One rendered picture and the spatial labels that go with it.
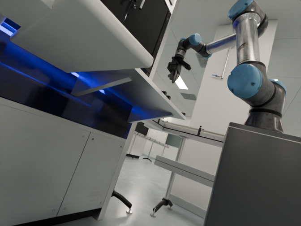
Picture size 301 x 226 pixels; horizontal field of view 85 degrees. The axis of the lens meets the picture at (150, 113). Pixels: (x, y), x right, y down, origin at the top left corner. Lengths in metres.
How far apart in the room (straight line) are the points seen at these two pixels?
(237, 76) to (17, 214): 1.11
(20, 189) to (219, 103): 2.37
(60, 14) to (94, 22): 0.07
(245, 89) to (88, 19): 0.55
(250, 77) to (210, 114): 1.93
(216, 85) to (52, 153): 2.35
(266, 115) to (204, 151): 1.77
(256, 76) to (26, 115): 0.92
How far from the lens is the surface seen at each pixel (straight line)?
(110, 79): 0.77
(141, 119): 1.21
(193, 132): 1.91
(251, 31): 0.90
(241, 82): 0.70
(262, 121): 0.76
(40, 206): 1.09
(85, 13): 0.33
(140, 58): 0.38
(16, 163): 0.93
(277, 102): 0.81
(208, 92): 2.73
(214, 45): 1.25
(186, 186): 2.52
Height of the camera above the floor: 0.61
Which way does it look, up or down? 11 degrees up
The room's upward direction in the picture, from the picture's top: 19 degrees clockwise
